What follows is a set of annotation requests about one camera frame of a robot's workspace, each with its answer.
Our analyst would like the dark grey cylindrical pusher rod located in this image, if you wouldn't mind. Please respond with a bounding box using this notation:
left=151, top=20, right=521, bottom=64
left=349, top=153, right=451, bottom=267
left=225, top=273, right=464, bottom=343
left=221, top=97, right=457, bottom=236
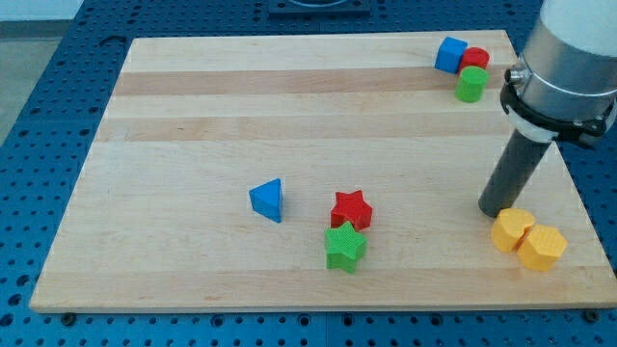
left=478, top=130, right=550, bottom=218

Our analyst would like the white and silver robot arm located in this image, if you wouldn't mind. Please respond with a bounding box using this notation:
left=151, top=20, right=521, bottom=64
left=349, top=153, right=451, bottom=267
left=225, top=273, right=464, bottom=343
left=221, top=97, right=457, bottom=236
left=478, top=0, right=616, bottom=217

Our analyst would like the red star block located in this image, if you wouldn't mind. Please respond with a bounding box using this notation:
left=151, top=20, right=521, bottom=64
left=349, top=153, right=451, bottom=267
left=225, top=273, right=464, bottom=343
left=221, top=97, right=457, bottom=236
left=330, top=190, right=373, bottom=230

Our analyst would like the green star block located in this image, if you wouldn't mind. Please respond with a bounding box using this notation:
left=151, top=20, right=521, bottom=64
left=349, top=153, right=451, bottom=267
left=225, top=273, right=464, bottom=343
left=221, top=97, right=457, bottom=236
left=324, top=222, right=367, bottom=274

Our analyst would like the yellow heart block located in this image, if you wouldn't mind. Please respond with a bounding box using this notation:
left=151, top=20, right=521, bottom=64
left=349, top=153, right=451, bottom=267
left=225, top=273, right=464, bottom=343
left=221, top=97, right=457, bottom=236
left=491, top=208, right=535, bottom=253

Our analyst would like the green cylinder block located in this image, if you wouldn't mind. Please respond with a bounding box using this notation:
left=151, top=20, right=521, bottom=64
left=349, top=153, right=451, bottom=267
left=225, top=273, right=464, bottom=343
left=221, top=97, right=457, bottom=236
left=454, top=66, right=490, bottom=103

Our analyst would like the yellow hexagon block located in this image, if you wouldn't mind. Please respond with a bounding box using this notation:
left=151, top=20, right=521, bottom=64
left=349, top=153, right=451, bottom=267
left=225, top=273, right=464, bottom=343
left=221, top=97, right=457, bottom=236
left=516, top=225, right=568, bottom=272

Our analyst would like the red cylinder block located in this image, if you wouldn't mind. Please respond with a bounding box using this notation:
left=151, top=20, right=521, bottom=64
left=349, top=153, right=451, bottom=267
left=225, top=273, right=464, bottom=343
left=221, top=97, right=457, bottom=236
left=457, top=46, right=491, bottom=73

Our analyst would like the blue cube block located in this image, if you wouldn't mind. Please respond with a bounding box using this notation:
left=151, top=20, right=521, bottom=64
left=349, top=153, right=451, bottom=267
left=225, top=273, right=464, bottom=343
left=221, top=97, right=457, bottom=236
left=434, top=37, right=469, bottom=74

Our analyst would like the wooden board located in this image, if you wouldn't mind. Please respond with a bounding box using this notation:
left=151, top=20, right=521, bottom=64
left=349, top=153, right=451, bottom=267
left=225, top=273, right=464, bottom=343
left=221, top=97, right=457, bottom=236
left=30, top=30, right=616, bottom=313

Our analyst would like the blue triangle block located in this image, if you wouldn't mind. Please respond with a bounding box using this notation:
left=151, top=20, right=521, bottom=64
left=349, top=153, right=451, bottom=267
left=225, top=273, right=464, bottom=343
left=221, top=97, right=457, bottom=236
left=249, top=178, right=283, bottom=223

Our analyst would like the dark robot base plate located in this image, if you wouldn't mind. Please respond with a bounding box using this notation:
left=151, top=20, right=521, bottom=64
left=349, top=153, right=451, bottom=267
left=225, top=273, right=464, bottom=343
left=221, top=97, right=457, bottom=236
left=266, top=0, right=372, bottom=17

